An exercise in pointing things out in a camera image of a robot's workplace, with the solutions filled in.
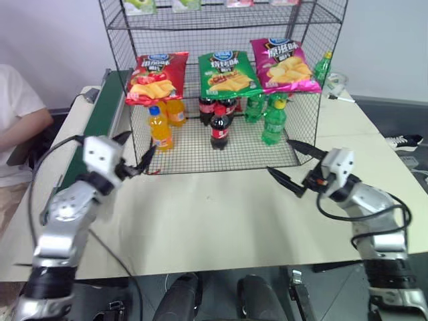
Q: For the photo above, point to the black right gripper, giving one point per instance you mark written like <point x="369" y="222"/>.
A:
<point x="315" y="179"/>

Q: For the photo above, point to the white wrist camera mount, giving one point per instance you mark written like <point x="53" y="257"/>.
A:
<point x="337" y="167"/>
<point x="100" y="155"/>

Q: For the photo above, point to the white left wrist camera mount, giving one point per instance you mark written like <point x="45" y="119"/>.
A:
<point x="100" y="155"/>

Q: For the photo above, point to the magenta chips bag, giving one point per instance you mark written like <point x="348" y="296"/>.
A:
<point x="284" y="67"/>

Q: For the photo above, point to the red chips bag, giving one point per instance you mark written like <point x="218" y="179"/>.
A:
<point x="157" y="78"/>

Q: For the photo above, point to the metal table clamp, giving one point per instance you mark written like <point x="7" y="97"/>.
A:
<point x="301" y="294"/>

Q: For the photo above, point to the orange soda bottle blue cap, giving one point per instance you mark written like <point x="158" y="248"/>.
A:
<point x="160" y="132"/>

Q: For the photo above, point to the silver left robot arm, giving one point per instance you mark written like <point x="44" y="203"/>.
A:
<point x="63" y="214"/>

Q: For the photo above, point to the white round container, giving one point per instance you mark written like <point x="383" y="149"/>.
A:
<point x="337" y="82"/>

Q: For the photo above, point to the cola bottle red cap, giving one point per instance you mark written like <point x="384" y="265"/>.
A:
<point x="220" y="130"/>

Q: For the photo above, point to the green conveyor belt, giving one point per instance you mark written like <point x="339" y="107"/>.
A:
<point x="100" y="110"/>

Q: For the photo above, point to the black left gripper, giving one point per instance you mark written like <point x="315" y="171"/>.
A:
<point x="128" y="170"/>

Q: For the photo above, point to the green chips bag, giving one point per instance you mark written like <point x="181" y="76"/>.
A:
<point x="227" y="73"/>

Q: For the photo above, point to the person in white shirt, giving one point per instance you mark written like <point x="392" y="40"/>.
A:
<point x="16" y="113"/>

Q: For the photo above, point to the black and white sneaker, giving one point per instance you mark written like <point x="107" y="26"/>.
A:
<point x="404" y="140"/>

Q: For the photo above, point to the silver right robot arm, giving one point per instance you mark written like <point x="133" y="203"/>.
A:
<point x="378" y="207"/>

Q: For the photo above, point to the green soda bottle yellow cap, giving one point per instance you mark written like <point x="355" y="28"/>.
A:
<point x="273" y="125"/>

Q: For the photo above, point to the dark rounded shape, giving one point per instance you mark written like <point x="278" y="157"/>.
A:
<point x="179" y="297"/>
<point x="259" y="299"/>

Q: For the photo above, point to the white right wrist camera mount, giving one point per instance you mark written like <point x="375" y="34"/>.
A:
<point x="337" y="167"/>

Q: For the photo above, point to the pink snack pack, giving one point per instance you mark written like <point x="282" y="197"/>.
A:
<point x="240" y="3"/>

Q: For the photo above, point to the green snack pack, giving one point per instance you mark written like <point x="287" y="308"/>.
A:
<point x="138" y="6"/>
<point x="186" y="4"/>

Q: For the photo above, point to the white marker pen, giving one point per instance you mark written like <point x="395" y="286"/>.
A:
<point x="341" y="98"/>

